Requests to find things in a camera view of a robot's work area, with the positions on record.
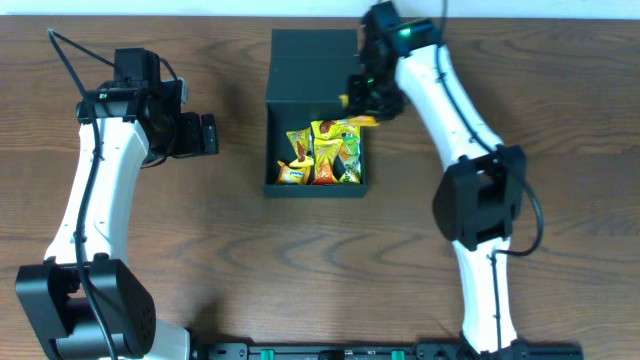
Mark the green yellow snack packet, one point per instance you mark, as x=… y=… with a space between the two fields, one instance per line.
x=349 y=155

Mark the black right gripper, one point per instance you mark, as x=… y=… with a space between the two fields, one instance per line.
x=393 y=107

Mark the black gift box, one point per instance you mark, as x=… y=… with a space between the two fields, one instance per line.
x=309 y=71

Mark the yellow Le-mond biscuit packet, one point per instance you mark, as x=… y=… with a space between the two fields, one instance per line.
x=356 y=120

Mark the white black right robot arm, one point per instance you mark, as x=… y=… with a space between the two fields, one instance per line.
x=479 y=196

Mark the yellow Julie's peanut butter packet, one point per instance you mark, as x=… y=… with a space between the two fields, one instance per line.
x=292 y=176

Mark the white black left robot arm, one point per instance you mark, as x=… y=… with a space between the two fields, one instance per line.
x=83 y=301

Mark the yellow Apollo cake packet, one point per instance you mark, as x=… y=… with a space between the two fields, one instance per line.
x=332 y=129
x=302 y=143

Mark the yellow orange snack packet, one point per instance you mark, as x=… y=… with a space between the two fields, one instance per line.
x=325 y=152

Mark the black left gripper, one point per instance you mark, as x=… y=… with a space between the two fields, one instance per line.
x=192 y=145

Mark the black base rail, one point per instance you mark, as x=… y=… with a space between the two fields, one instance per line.
x=429 y=350

